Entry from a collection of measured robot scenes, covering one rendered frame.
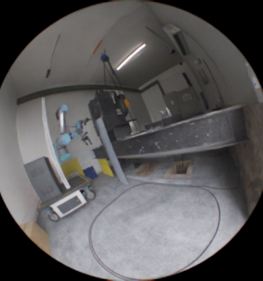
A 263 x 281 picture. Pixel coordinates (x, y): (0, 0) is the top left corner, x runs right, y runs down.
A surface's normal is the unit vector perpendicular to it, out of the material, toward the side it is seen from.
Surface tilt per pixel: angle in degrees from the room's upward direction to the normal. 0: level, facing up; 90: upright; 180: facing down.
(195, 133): 90
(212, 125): 90
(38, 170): 90
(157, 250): 0
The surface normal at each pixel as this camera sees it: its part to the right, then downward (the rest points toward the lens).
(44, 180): 0.72, -0.21
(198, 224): -0.35, -0.93
